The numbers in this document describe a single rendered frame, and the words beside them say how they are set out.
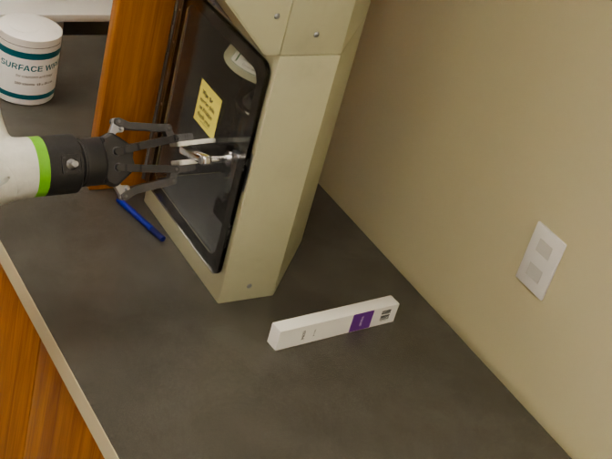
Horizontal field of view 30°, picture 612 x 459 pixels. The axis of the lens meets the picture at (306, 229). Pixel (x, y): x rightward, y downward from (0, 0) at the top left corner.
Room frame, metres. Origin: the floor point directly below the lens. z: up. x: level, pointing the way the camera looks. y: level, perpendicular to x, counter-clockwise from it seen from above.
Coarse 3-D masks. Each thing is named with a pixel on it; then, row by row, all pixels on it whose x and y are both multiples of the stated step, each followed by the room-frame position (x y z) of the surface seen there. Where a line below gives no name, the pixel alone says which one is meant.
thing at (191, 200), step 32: (192, 0) 1.78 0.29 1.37; (192, 32) 1.76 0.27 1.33; (224, 32) 1.68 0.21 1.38; (192, 64) 1.74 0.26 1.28; (224, 64) 1.67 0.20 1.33; (256, 64) 1.60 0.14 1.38; (192, 96) 1.73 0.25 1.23; (224, 96) 1.65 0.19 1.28; (256, 96) 1.58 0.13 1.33; (192, 128) 1.71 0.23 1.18; (224, 128) 1.63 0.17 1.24; (256, 128) 1.58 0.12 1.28; (160, 160) 1.77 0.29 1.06; (160, 192) 1.76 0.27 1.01; (192, 192) 1.67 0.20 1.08; (224, 192) 1.60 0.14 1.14; (192, 224) 1.66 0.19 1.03; (224, 224) 1.58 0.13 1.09; (224, 256) 1.58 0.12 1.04
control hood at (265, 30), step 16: (224, 0) 1.50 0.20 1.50; (240, 0) 1.52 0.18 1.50; (256, 0) 1.53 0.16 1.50; (272, 0) 1.55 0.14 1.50; (288, 0) 1.57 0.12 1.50; (240, 16) 1.52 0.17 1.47; (256, 16) 1.54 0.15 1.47; (272, 16) 1.56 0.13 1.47; (288, 16) 1.58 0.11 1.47; (256, 32) 1.54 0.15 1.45; (272, 32) 1.56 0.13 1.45; (272, 48) 1.56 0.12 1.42
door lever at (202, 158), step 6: (180, 150) 1.63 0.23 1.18; (186, 150) 1.62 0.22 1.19; (192, 150) 1.61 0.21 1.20; (198, 150) 1.61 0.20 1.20; (228, 150) 1.61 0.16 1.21; (186, 156) 1.61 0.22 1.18; (192, 156) 1.60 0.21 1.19; (198, 156) 1.59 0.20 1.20; (204, 156) 1.58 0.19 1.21; (210, 156) 1.59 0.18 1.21; (216, 156) 1.59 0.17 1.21; (222, 156) 1.60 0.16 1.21; (228, 156) 1.60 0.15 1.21; (198, 162) 1.59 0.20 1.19; (204, 162) 1.57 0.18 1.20; (210, 162) 1.58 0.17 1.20; (216, 162) 1.59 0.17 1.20; (222, 162) 1.60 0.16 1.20; (228, 162) 1.60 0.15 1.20
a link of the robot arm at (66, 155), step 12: (48, 144) 1.46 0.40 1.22; (60, 144) 1.47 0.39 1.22; (72, 144) 1.48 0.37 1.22; (60, 156) 1.45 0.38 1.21; (72, 156) 1.46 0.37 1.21; (60, 168) 1.44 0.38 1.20; (72, 168) 1.45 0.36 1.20; (84, 168) 1.46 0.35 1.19; (60, 180) 1.44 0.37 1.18; (72, 180) 1.45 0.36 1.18; (48, 192) 1.43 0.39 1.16; (60, 192) 1.45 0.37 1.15; (72, 192) 1.46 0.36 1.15
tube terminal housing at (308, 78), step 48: (336, 0) 1.62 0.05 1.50; (288, 48) 1.58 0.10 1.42; (336, 48) 1.64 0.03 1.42; (288, 96) 1.59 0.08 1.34; (336, 96) 1.74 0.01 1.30; (288, 144) 1.61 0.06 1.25; (288, 192) 1.62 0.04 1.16; (240, 240) 1.58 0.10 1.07; (288, 240) 1.64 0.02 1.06; (240, 288) 1.60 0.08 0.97
